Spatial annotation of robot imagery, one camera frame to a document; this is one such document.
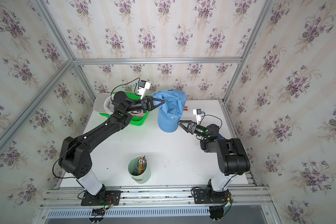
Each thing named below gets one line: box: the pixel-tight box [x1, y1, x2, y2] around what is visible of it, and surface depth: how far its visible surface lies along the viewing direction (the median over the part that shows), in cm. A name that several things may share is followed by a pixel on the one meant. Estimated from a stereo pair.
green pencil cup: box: [127, 155, 152, 185], surface depth 75 cm
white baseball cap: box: [93, 92, 115, 116], surface depth 107 cm
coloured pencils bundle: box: [133, 154, 147, 176], surface depth 72 cm
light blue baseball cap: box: [152, 89, 187, 133], surface depth 72 cm
